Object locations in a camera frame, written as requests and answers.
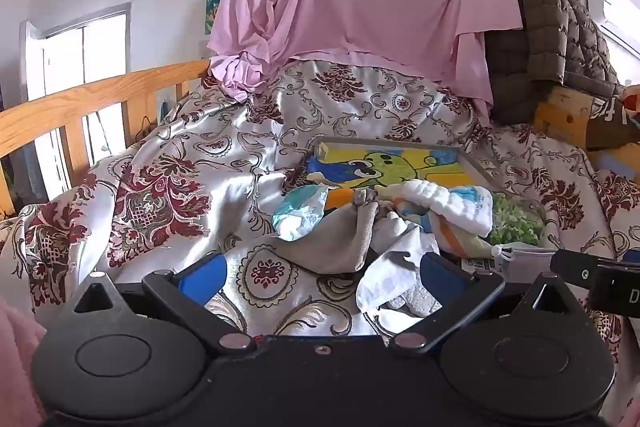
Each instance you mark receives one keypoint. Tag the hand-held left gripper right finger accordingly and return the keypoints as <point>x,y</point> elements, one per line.
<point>442,279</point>

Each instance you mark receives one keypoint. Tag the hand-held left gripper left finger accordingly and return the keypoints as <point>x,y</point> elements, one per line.
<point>202,279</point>

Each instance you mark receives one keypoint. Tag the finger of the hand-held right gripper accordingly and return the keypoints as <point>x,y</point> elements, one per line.
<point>575,264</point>

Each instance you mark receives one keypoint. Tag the striped towel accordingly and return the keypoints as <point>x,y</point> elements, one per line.
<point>450,242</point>

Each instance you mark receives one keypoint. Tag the plain white cloth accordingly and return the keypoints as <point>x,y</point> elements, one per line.
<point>395,257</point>

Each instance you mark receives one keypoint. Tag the white muslin towel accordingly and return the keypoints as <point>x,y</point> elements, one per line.
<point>440,202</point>

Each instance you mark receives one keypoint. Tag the beige cloth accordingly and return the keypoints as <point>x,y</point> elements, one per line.
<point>345,237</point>

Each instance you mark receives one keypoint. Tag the cartoon print tray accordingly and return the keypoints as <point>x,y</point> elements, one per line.
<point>390,162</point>

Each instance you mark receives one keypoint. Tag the orange container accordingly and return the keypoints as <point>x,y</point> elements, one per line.
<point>340,197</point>

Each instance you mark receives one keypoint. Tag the multicolour soft toy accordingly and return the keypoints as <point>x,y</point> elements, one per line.
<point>631,99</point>

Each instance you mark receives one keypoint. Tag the jar of green paper stars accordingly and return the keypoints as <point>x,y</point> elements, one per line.
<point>515,222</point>

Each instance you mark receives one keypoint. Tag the blue white printed cloth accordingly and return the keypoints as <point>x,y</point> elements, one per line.
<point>300,214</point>

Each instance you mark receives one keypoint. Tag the floral satin blanket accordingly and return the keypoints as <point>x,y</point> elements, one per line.
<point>200,142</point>

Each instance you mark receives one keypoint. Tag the wooden shelf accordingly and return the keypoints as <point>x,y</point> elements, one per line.
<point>565,112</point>

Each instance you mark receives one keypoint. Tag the pink fleece clothing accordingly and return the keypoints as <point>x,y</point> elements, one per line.
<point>15,357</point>

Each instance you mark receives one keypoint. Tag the olive quilted jacket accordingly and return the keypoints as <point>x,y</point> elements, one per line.
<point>540,37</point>

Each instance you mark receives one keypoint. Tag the white air conditioner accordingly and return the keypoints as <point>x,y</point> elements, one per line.
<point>615,12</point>

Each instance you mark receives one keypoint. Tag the window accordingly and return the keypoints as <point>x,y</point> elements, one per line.
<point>75,52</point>

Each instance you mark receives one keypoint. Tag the wooden bed rail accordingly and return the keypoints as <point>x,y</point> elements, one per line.
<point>75,99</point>

